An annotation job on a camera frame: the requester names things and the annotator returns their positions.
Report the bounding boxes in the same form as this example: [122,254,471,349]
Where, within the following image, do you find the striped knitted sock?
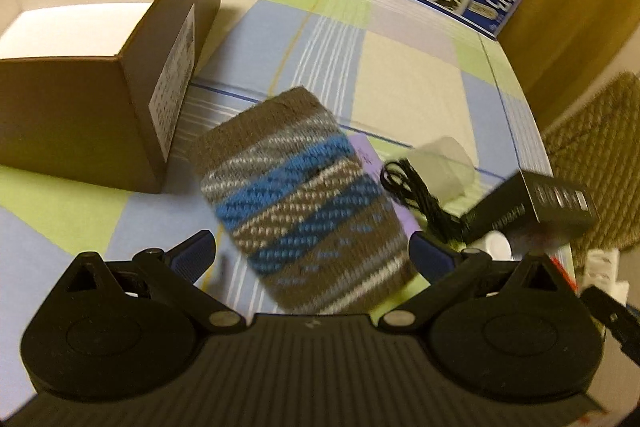
[188,87,416,314]

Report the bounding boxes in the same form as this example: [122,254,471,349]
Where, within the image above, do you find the black shaver box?
[462,170,597,255]

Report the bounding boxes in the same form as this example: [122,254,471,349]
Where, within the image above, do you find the brown cardboard shoe box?
[1,0,220,193]

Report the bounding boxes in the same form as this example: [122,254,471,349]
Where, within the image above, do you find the black coiled cable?
[380,158,467,244]

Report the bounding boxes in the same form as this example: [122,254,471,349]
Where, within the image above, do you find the purple cream tube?
[347,132,422,238]

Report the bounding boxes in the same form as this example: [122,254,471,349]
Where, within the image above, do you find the translucent plastic cup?
[406,136,476,204]

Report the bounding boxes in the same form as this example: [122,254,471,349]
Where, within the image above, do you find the small white bottle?
[468,231,512,261]

